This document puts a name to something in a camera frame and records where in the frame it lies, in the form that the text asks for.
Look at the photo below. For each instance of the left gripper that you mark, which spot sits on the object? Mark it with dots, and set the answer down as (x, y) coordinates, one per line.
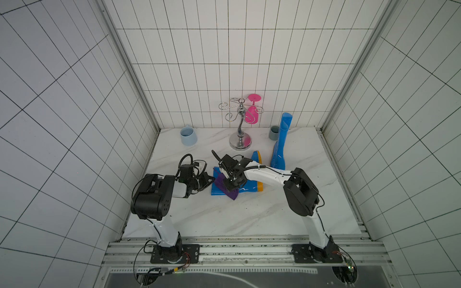
(204, 177)

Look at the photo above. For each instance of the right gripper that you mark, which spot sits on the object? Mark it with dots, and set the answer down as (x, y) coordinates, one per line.
(230, 167)

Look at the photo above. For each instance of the purple cloth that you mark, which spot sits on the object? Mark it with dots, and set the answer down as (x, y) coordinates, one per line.
(219, 188)

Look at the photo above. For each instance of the blue rubber boot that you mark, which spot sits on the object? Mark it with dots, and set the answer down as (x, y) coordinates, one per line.
(250, 186)
(277, 159)

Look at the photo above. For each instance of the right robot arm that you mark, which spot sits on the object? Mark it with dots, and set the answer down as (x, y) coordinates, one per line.
(301, 194)

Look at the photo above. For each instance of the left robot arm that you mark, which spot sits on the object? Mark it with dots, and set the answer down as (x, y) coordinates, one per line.
(153, 198)

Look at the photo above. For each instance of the chrome glass holder stand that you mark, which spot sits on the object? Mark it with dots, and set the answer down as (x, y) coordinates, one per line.
(237, 107)

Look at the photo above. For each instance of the light blue mug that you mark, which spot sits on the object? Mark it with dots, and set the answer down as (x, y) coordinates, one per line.
(188, 136)

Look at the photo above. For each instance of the grey-green mug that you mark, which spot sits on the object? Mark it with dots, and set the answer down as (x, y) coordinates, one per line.
(274, 133)

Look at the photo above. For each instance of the pink wine glass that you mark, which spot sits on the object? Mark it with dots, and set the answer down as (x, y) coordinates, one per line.
(252, 113)

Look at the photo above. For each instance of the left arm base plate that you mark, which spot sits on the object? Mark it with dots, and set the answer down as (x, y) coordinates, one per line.
(181, 254)

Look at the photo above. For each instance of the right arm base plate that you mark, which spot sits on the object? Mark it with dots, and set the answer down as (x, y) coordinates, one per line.
(310, 254)

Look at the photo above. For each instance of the aluminium mounting rail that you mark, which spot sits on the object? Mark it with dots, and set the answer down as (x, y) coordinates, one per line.
(250, 251)

